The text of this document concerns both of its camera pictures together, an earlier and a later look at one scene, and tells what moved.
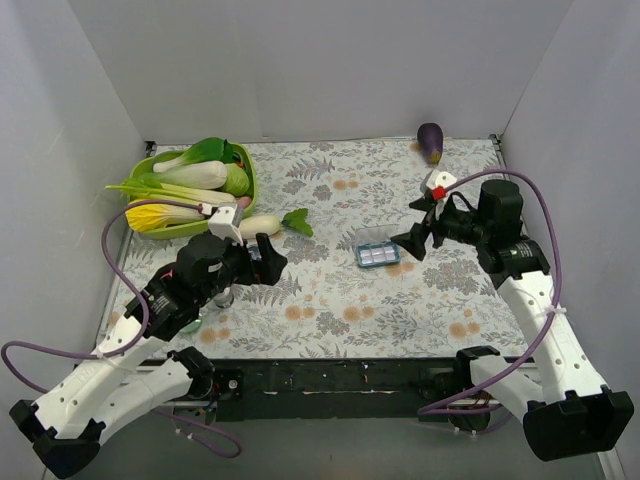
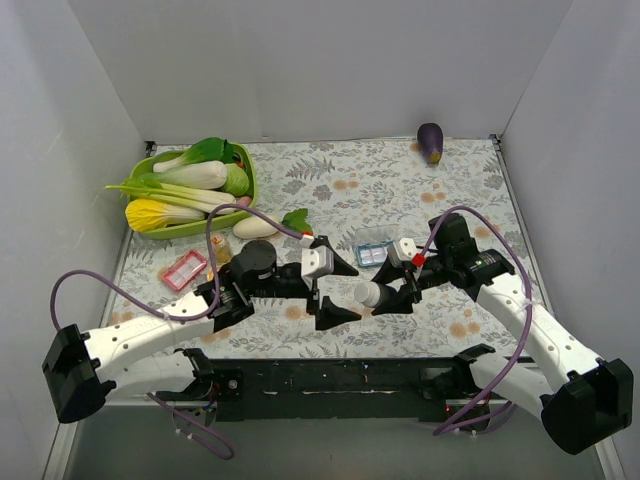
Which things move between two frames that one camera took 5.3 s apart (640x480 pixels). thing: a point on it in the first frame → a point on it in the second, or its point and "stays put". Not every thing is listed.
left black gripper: (251, 261) → (312, 286)
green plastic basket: (147, 164) stays put
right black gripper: (432, 227) → (410, 279)
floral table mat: (354, 289) stays put
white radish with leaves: (296, 219) stays put
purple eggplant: (430, 141) stays put
